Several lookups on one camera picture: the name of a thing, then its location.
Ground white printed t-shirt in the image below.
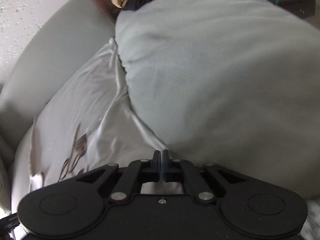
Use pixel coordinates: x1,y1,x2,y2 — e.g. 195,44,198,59
29,39,166,191

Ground large grey cushion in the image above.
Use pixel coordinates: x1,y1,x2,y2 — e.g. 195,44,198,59
116,0,319,198

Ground light grey sofa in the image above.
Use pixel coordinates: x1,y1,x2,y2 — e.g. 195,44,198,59
1,0,115,214

